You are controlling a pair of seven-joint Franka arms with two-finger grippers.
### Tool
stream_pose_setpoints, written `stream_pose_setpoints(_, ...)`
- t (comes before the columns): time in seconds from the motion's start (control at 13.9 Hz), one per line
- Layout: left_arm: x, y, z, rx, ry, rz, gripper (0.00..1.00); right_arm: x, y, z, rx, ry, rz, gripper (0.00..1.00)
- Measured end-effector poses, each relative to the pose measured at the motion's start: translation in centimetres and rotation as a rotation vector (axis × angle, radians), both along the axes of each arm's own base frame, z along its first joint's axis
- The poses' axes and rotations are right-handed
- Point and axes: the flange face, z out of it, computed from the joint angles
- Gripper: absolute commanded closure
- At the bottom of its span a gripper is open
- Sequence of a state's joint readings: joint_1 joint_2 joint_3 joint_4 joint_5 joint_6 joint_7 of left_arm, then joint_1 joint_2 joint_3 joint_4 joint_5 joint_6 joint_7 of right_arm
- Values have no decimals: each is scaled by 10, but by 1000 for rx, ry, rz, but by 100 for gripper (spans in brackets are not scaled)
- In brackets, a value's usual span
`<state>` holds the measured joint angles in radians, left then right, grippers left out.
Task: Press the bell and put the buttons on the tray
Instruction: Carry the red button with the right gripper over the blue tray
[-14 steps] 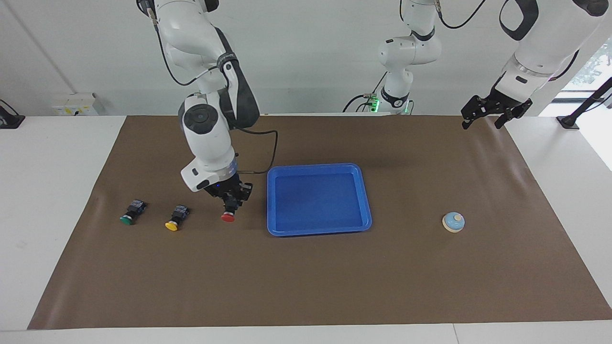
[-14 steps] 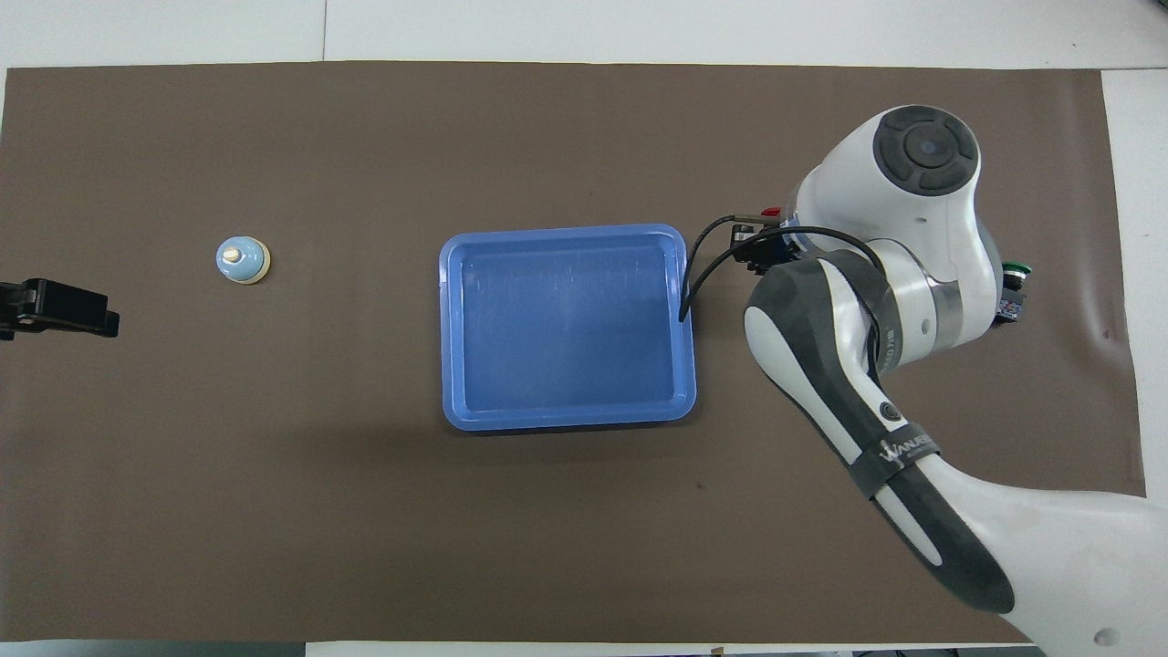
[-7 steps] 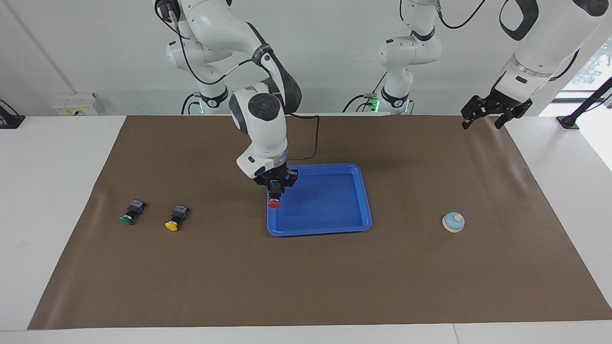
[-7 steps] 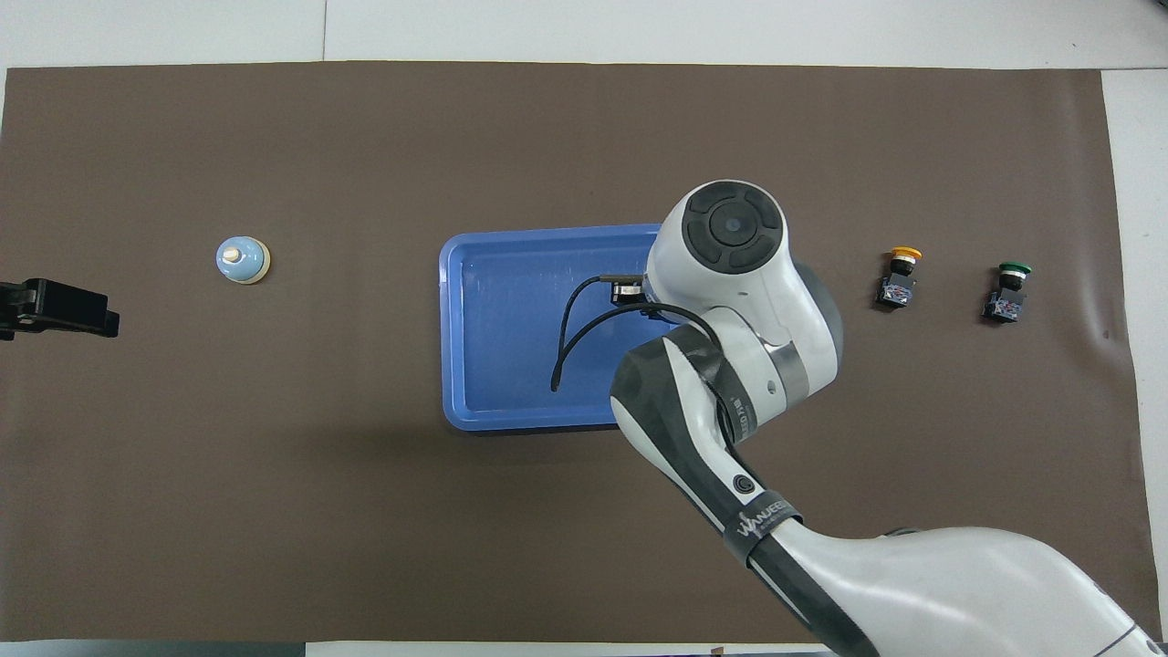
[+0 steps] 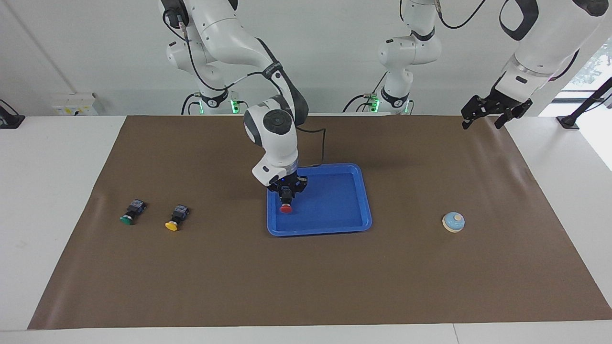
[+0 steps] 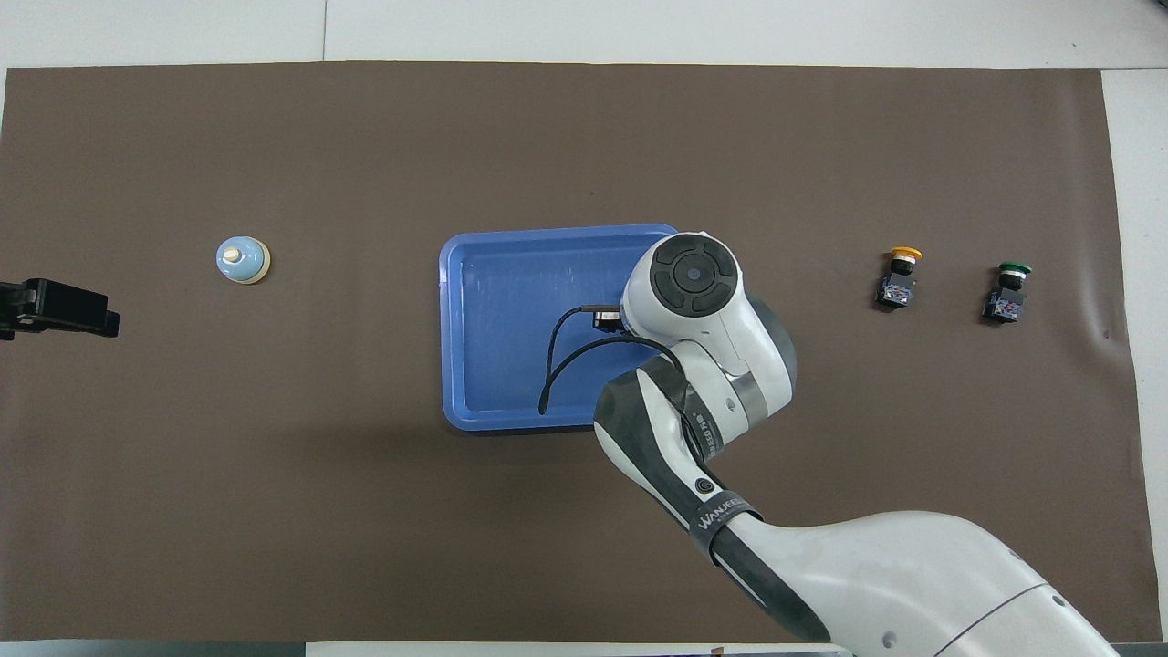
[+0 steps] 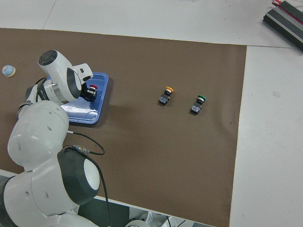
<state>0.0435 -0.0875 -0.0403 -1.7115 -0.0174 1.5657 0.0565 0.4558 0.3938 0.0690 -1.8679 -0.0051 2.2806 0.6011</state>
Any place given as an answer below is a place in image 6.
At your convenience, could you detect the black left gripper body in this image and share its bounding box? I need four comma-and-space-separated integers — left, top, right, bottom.
0, 278, 120, 341

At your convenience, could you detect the light blue call bell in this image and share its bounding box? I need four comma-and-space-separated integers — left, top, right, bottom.
216, 236, 271, 285

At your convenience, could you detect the yellow push button switch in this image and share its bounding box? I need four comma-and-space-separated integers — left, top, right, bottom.
876, 246, 923, 308

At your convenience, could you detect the green push button switch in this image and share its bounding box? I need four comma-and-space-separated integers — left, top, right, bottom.
983, 263, 1033, 323

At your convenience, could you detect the blue plastic tray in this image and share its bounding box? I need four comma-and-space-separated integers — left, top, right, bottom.
439, 224, 681, 432

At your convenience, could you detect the brown table mat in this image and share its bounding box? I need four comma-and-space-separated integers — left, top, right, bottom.
0, 61, 1164, 642

